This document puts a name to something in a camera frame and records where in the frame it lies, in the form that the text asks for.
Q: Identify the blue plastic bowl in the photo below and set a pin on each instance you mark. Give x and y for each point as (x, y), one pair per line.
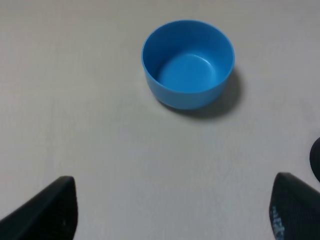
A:
(187, 63)

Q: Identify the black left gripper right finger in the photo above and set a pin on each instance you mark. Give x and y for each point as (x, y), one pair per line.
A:
(294, 209)

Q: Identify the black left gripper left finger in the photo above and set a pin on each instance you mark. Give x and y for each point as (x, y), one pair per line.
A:
(52, 214)

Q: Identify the black mesh pen holder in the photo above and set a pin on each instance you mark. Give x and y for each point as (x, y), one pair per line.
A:
(314, 159)

